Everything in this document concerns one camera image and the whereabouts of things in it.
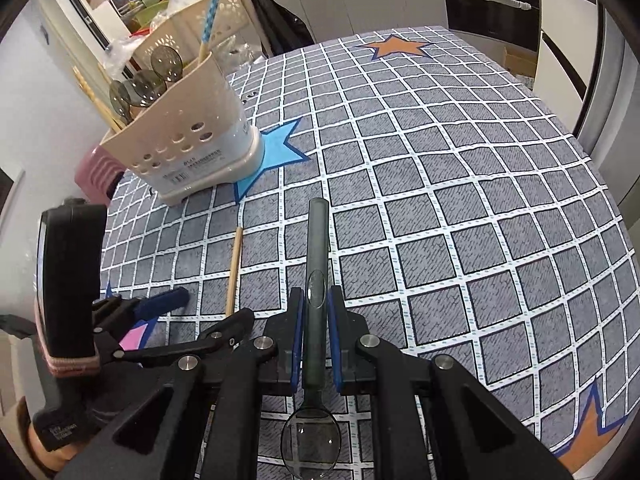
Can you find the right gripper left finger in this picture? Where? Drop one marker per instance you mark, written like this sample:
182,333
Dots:
202,418

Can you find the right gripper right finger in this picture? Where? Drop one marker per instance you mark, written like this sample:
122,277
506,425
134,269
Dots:
430,418

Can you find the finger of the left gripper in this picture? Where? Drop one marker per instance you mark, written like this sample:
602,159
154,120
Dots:
137,309
221,336

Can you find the thin wooden chopstick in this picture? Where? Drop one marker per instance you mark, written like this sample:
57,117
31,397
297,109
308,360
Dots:
234,270

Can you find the grey translucent spoon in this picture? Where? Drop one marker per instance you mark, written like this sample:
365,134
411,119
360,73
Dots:
120,101
167,63
149,87
311,439

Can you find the bamboo chopstick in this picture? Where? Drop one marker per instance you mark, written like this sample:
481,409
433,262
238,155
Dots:
105,113

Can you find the person left hand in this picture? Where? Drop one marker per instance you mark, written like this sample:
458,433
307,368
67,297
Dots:
50,462

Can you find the pink plastic stool upper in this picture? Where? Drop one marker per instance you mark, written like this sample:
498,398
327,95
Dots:
98,175

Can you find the beige utensil holder caddy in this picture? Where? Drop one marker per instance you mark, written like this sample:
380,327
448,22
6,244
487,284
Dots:
195,136

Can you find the checked blue tablecloth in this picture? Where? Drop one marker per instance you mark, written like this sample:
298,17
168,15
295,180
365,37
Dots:
464,219

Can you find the blue patterned chopstick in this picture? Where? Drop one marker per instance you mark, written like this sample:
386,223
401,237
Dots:
207,30

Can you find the cream plastic basket rack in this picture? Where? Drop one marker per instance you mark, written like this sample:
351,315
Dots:
183,29

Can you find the black garbage bag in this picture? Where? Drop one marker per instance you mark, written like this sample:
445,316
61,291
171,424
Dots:
285,31

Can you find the cardboard box on floor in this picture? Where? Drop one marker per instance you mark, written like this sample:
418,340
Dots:
519,61

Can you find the built-in black oven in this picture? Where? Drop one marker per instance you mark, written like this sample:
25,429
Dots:
513,21

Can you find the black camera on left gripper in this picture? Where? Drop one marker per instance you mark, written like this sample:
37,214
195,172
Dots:
67,281

